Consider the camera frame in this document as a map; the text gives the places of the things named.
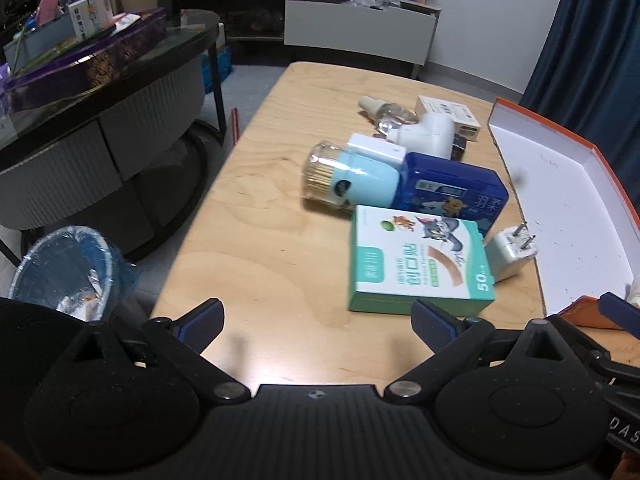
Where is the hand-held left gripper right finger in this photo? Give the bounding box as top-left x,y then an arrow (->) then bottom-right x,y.
384,300 -> 568,403

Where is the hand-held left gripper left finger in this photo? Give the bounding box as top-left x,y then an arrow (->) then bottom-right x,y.
75,298 -> 251,404

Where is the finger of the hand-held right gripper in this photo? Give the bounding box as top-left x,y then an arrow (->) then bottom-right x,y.
560,316 -> 640,396
598,292 -> 640,341

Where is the green white bandage box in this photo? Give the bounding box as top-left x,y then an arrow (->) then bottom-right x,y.
349,205 -> 497,317

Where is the white charger plug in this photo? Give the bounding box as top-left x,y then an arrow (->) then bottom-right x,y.
484,222 -> 538,283

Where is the orange white cardboard box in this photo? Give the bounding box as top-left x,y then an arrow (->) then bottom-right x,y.
487,97 -> 640,331

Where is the blue plastic box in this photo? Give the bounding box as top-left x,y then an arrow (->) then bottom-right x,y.
397,151 -> 510,235

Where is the clear toothpick jar blue lid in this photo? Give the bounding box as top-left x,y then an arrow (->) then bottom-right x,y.
300,141 -> 403,211

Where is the small white box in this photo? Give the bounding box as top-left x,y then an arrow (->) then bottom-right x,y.
347,132 -> 407,171

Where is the white adapter box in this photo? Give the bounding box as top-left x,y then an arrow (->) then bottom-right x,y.
416,95 -> 482,141

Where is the clear bottle white cap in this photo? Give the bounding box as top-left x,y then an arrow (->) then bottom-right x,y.
357,95 -> 418,136

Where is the trash bin with blue bag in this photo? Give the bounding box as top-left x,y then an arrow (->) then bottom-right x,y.
7,226 -> 141,323

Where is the black round coffee table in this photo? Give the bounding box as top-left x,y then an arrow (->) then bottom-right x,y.
0,7 -> 226,261

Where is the blue curtain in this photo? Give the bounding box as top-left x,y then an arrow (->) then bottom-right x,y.
520,0 -> 640,191

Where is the purple patterned box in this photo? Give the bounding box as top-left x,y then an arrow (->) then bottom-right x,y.
0,7 -> 168,111

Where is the grey tv cabinet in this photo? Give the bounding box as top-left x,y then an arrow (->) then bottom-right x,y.
177,0 -> 443,81

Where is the black box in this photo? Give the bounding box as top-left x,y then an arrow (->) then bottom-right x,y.
157,0 -> 181,26

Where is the white carton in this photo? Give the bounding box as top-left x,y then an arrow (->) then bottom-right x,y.
67,0 -> 115,41

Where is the pink box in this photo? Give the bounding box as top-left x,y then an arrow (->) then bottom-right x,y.
35,0 -> 66,26

